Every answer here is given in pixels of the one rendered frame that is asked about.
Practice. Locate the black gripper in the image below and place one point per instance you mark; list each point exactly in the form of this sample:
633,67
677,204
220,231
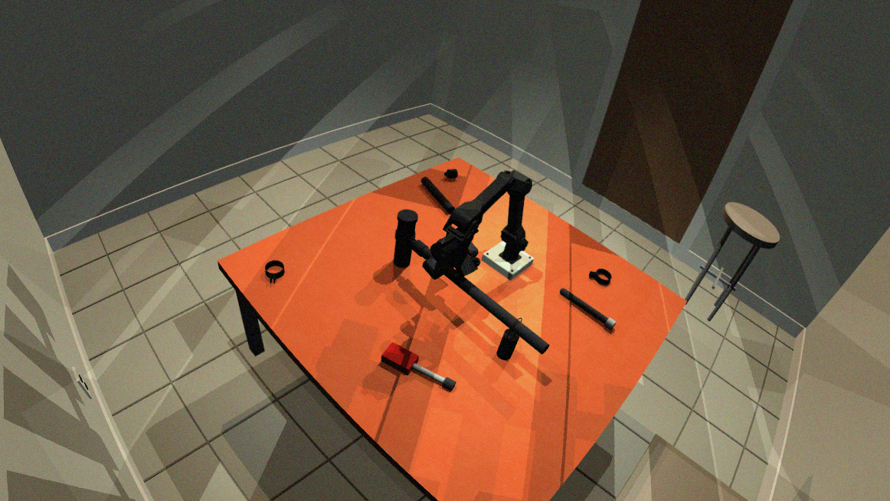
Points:
436,269

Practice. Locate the black loop clamp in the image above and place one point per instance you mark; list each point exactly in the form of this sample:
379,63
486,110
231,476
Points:
598,279
274,276

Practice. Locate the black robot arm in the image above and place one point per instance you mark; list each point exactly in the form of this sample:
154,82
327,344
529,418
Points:
469,215

